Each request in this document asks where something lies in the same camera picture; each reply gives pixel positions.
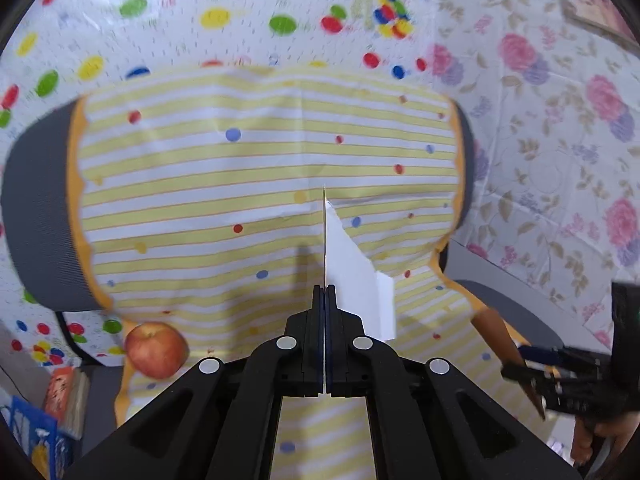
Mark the person's right hand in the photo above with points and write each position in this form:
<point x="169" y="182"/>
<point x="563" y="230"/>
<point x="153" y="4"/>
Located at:
<point x="582" y="440"/>

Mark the orange box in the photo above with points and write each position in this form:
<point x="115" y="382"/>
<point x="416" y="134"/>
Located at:
<point x="62" y="395"/>

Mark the grey office chair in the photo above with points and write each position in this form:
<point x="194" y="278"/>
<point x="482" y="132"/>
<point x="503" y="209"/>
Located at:
<point x="40" y="210"/>

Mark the floral backdrop cloth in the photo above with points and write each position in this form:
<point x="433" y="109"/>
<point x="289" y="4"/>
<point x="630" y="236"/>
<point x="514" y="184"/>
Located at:
<point x="550" y="160"/>

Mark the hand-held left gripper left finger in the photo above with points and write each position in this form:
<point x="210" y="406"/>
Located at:
<point x="310" y="350"/>

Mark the yellow striped dotted cloth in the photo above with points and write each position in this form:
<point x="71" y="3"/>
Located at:
<point x="200" y="185"/>

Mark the red apple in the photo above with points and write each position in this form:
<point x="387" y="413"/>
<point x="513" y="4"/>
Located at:
<point x="155" y="350"/>

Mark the brown framed board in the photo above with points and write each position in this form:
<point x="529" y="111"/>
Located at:
<point x="595" y="5"/>

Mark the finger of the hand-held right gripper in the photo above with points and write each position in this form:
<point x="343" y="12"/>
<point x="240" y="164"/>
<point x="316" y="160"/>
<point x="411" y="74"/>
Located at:
<point x="525" y="380"/>
<point x="545" y="354"/>

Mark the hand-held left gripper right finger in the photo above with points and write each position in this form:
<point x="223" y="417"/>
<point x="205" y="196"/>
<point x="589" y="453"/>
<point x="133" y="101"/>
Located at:
<point x="340" y="350"/>

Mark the blue box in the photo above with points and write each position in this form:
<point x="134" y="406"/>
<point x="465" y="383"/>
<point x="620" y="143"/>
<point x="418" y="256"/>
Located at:
<point x="30" y="435"/>

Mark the white paper sheet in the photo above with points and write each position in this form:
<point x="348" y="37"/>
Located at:
<point x="360" y="280"/>

